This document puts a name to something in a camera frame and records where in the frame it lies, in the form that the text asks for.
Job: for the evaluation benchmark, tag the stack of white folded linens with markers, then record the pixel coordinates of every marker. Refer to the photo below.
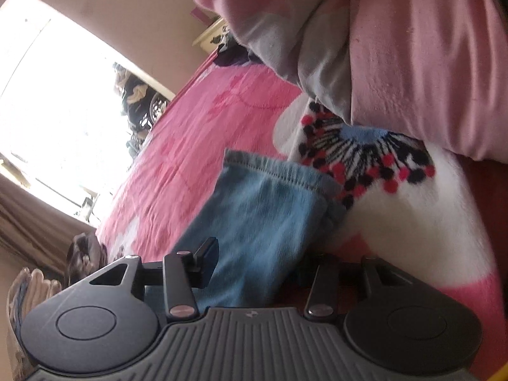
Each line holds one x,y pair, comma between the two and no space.
27,301

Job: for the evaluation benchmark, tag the beige curtain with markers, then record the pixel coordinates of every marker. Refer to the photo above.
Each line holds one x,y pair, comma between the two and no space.
35,222

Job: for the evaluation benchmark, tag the pink quilt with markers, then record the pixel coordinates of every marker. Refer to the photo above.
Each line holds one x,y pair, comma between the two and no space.
416,55

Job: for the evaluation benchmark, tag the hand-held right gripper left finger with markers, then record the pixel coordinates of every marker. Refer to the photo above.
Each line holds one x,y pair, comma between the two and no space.
210,262

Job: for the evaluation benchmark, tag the wheelchair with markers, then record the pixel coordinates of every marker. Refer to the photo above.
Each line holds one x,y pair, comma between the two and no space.
139,99

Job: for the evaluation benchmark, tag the folded plaid shirt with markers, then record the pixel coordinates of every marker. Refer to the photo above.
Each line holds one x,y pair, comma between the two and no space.
85,256

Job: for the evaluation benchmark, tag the blue jeans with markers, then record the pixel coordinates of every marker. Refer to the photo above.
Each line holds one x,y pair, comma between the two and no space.
254,222

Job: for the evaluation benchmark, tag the cream nightstand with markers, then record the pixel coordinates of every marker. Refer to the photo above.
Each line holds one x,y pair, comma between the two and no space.
210,33

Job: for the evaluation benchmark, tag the pink floral blanket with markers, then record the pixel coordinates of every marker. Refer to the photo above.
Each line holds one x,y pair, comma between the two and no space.
190,139

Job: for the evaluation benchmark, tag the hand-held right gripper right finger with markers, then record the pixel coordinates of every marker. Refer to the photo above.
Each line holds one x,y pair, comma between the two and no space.
323,278

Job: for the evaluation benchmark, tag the dark navy garment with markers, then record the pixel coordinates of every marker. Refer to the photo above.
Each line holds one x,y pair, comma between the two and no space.
234,57

